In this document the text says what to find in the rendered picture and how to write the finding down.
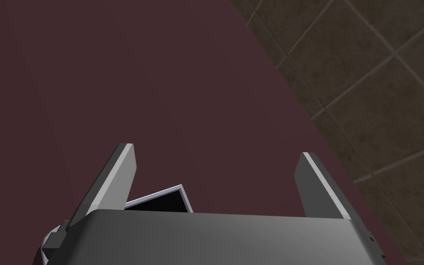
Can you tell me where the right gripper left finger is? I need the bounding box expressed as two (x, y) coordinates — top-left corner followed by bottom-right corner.
(68, 143), (138, 226)

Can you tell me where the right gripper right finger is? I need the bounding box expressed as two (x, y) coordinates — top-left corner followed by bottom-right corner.
(294, 151), (352, 220)

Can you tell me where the black panel with white rim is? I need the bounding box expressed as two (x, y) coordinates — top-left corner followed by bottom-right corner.
(124, 184), (194, 214)

